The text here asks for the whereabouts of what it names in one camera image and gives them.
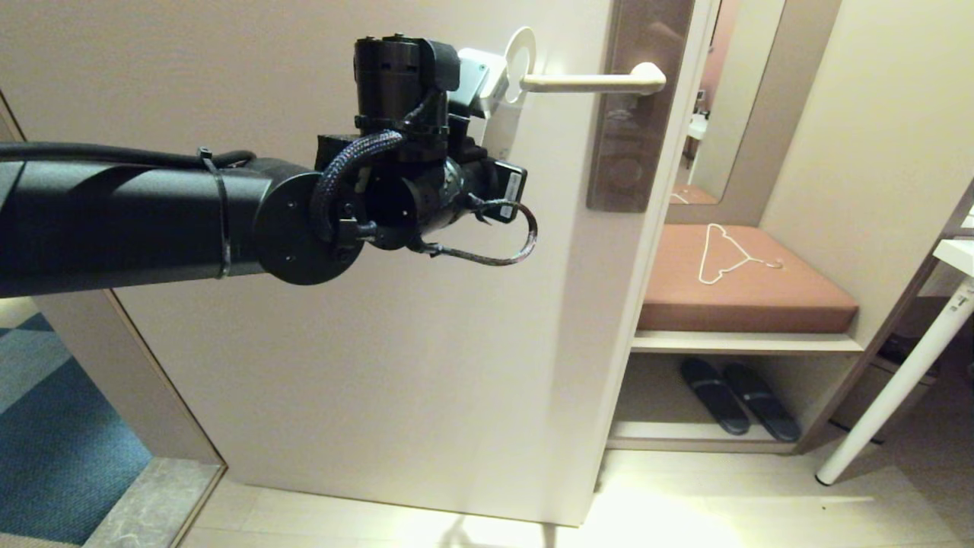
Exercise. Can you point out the beige wooden bench shelf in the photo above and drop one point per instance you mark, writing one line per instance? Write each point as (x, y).
(746, 343)

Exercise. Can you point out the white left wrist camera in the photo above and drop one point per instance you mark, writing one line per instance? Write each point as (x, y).
(483, 80)

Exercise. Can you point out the white table top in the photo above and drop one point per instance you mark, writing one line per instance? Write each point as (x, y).
(959, 255)

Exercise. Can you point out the blue patterned hallway carpet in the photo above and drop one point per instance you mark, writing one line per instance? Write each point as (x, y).
(61, 441)

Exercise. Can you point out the black slipper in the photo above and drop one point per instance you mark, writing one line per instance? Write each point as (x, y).
(765, 407)
(715, 399)

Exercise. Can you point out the white table leg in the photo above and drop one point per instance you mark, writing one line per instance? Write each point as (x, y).
(890, 396)

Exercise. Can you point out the brown leather bench cushion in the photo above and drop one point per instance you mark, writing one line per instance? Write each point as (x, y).
(746, 304)

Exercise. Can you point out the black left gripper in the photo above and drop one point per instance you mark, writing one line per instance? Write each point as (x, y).
(449, 198)

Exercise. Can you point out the beige room door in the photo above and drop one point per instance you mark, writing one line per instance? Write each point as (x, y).
(304, 380)

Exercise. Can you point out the grey marble door threshold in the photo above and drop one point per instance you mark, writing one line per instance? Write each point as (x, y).
(152, 502)

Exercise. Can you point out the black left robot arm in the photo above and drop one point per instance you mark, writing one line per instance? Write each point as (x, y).
(114, 221)

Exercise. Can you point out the grey do-not-disturb door sign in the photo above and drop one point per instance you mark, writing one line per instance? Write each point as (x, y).
(502, 133)

